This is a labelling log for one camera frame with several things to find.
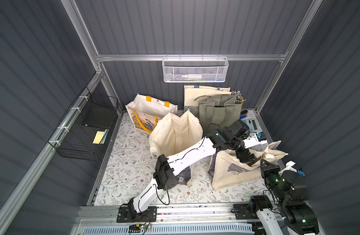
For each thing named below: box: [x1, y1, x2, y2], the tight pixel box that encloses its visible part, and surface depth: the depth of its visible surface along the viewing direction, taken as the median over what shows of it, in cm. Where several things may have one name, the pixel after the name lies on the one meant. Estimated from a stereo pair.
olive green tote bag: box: [198, 94, 243, 133], surface depth 92 cm
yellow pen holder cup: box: [235, 95, 247, 111], surface depth 104 cm
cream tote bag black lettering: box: [183, 85, 232, 115], surface depth 108 cm
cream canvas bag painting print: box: [207, 140, 289, 191], surface depth 79 cm
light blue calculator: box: [240, 118, 263, 133], surface depth 111 cm
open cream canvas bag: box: [148, 109, 205, 187], surface depth 82 cm
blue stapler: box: [239, 109, 249, 120], surface depth 118 cm
